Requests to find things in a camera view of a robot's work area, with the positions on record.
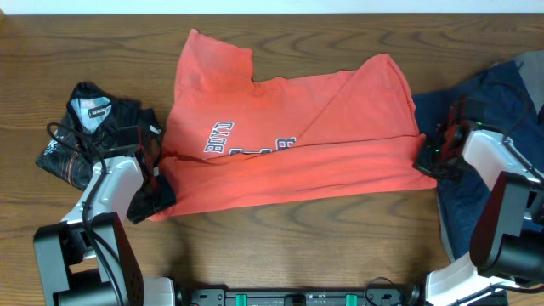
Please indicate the navy blue garment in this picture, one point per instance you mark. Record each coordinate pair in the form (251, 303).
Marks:
(508, 108)

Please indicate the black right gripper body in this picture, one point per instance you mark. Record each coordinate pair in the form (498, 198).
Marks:
(439, 161)

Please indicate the red orange t-shirt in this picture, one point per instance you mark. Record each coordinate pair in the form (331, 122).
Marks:
(232, 142)

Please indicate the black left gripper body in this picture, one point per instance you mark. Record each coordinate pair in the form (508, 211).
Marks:
(154, 199)

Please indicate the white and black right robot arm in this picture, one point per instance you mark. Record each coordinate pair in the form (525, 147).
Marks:
(503, 256)

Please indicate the black patterned folded garment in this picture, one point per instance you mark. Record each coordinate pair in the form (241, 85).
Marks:
(93, 116)

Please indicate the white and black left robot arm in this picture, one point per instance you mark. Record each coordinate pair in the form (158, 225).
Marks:
(86, 258)

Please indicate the grey garment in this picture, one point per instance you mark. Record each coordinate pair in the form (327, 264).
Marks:
(530, 68)

